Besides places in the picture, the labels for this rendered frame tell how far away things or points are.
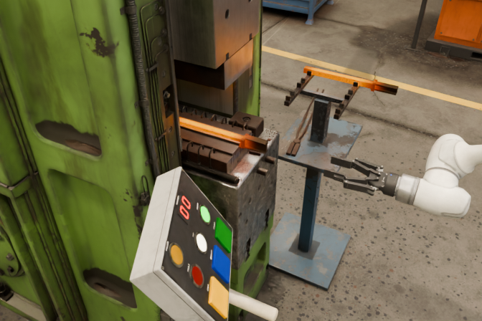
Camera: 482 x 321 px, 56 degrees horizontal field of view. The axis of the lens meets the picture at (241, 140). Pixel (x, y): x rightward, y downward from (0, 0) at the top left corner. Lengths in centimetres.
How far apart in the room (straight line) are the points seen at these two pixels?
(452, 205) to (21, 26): 135
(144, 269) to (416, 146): 274
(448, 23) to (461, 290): 293
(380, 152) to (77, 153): 236
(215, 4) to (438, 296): 189
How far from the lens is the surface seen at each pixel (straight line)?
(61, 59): 140
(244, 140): 163
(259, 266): 232
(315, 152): 202
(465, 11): 488
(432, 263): 273
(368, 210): 290
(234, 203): 164
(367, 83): 202
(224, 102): 191
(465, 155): 156
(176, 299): 108
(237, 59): 145
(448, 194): 151
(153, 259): 104
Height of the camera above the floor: 198
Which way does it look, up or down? 36 degrees down
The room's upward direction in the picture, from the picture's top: straight up
